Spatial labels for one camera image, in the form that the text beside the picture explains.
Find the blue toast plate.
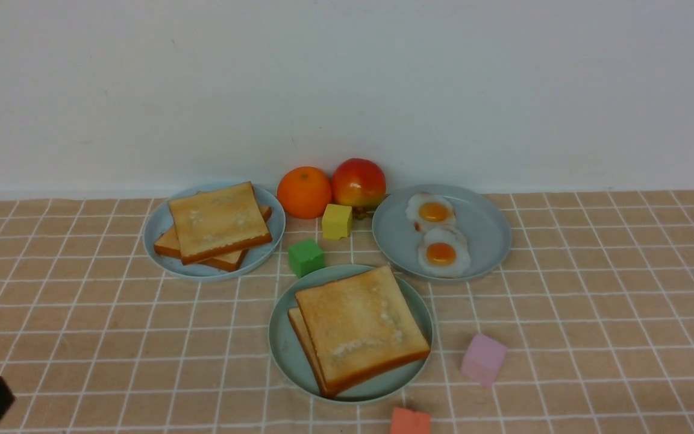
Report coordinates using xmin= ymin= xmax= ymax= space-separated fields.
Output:
xmin=142 ymin=180 xmax=287 ymax=283

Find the green center plate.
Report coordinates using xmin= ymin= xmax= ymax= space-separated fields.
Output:
xmin=268 ymin=265 xmax=435 ymax=404

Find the green foam cube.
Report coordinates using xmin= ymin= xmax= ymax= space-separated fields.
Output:
xmin=287 ymin=238 xmax=326 ymax=278

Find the orange fruit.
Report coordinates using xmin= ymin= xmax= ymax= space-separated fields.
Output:
xmin=277 ymin=166 xmax=331 ymax=219

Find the yellow foam cube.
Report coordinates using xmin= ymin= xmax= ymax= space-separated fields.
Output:
xmin=322 ymin=204 xmax=353 ymax=240

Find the orange foam cube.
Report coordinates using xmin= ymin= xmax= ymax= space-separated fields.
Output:
xmin=389 ymin=407 xmax=431 ymax=434

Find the red yellow apple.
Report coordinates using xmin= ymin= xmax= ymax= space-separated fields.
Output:
xmin=331 ymin=159 xmax=387 ymax=209

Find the blue egg plate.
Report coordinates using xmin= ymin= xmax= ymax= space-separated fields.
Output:
xmin=372 ymin=184 xmax=512 ymax=283

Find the fried egg toy front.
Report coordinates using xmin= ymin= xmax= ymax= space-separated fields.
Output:
xmin=417 ymin=225 xmax=472 ymax=278

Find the fried egg toy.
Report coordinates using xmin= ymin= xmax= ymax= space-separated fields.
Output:
xmin=405 ymin=192 xmax=457 ymax=233
xmin=417 ymin=225 xmax=472 ymax=278

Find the fried egg toy back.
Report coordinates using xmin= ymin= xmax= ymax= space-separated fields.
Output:
xmin=405 ymin=192 xmax=457 ymax=233

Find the pink foam cube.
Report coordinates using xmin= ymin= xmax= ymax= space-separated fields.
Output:
xmin=460 ymin=333 xmax=507 ymax=388

